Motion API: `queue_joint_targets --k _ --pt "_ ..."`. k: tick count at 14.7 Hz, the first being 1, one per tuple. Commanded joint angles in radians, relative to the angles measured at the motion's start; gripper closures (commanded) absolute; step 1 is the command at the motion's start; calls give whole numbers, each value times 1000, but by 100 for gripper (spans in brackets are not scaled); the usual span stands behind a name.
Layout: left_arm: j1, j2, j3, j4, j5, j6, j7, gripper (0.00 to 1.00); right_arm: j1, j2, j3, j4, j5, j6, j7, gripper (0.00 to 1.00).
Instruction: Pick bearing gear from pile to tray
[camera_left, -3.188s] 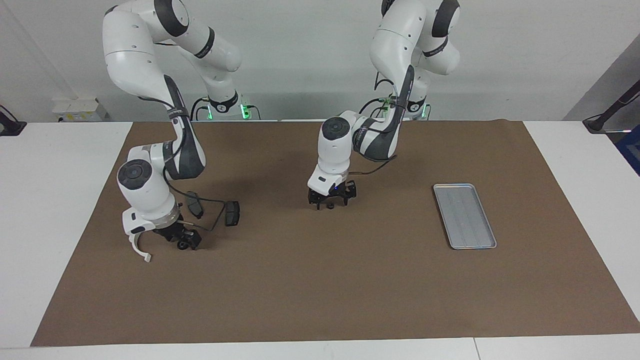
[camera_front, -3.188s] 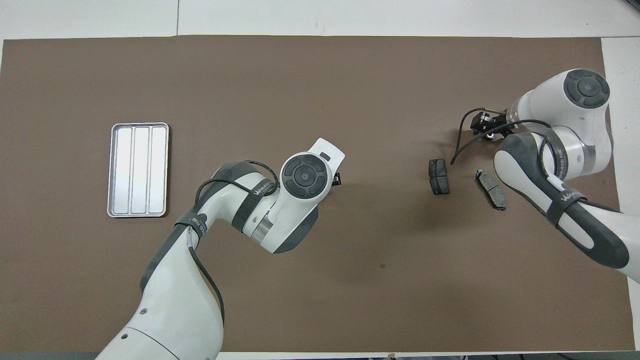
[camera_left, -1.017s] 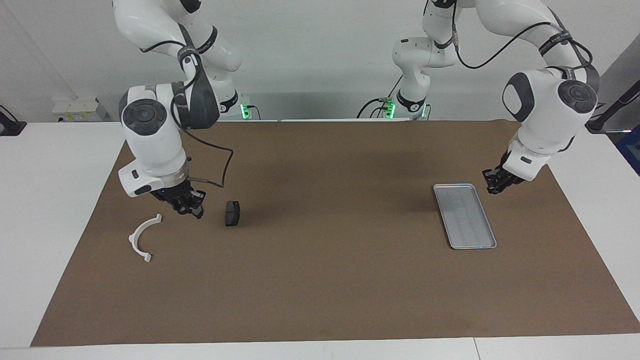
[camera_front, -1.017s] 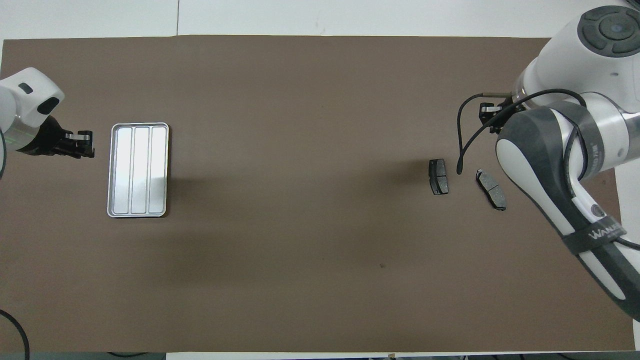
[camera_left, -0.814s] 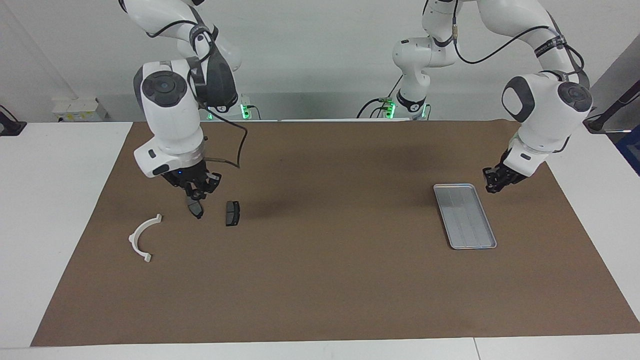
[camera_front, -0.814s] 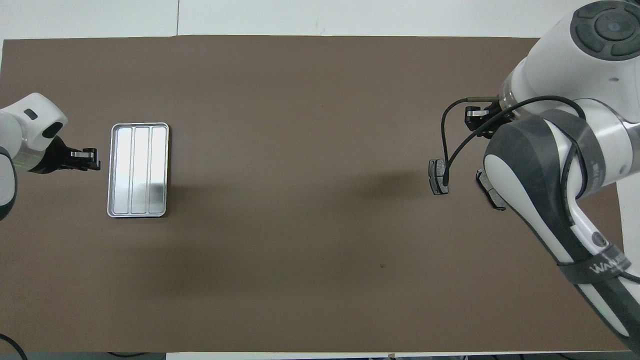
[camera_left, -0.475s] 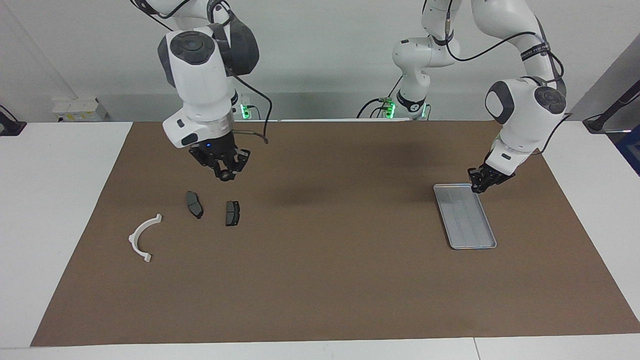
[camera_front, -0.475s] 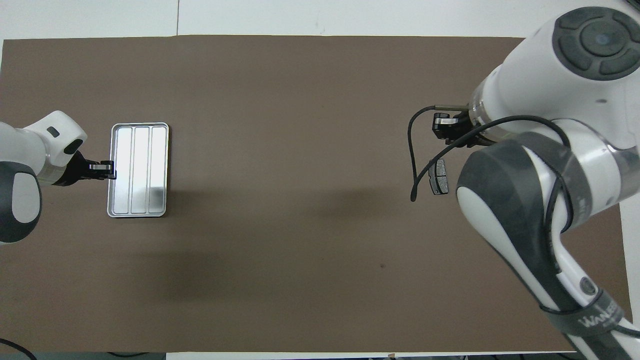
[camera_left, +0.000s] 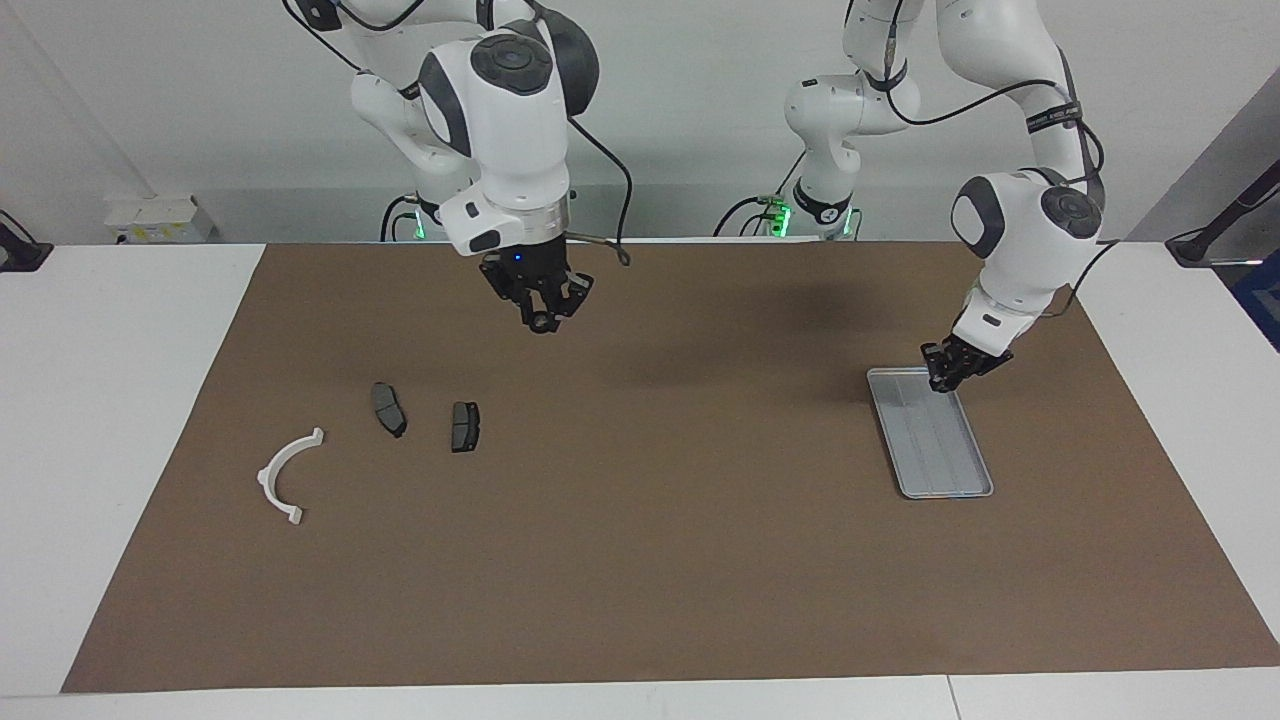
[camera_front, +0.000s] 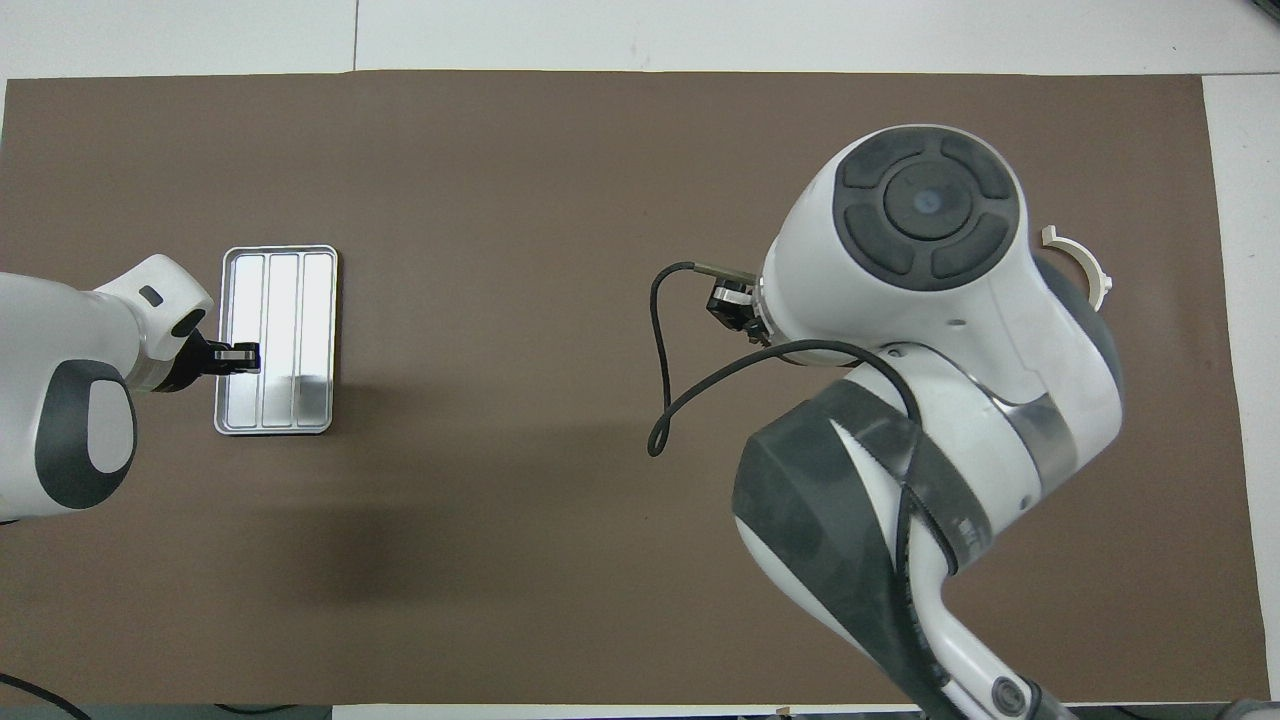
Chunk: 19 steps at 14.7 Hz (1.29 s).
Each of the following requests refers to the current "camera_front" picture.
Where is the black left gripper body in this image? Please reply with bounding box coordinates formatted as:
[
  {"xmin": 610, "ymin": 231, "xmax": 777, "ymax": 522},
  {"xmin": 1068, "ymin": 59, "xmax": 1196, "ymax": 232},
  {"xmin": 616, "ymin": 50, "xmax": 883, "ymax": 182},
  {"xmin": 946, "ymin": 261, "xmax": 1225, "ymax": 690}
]
[{"xmin": 160, "ymin": 330, "xmax": 213, "ymax": 393}]

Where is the silver metal tray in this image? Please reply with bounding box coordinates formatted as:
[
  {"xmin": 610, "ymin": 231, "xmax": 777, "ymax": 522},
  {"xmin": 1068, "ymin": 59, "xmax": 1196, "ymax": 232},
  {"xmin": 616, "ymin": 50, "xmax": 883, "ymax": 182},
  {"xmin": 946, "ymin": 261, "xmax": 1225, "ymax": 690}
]
[{"xmin": 213, "ymin": 244, "xmax": 340, "ymax": 437}]

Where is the brown table mat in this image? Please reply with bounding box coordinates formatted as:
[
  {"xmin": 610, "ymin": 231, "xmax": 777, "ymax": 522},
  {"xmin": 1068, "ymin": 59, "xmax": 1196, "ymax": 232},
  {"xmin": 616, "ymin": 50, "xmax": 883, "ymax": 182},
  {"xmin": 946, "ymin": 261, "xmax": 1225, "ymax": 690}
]
[{"xmin": 0, "ymin": 70, "xmax": 1271, "ymax": 706}]

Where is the white curved plastic bracket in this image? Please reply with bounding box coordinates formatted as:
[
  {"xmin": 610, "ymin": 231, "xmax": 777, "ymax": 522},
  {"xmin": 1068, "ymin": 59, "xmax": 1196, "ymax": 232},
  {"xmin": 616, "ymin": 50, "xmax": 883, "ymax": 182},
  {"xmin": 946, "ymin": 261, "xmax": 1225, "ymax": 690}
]
[{"xmin": 1041, "ymin": 225, "xmax": 1113, "ymax": 313}]

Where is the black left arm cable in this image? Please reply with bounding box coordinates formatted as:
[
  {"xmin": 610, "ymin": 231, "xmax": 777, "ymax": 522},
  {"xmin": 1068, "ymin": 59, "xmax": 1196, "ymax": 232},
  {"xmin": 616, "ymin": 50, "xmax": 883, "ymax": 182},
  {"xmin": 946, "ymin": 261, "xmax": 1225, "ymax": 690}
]
[{"xmin": 0, "ymin": 672, "xmax": 91, "ymax": 720}]

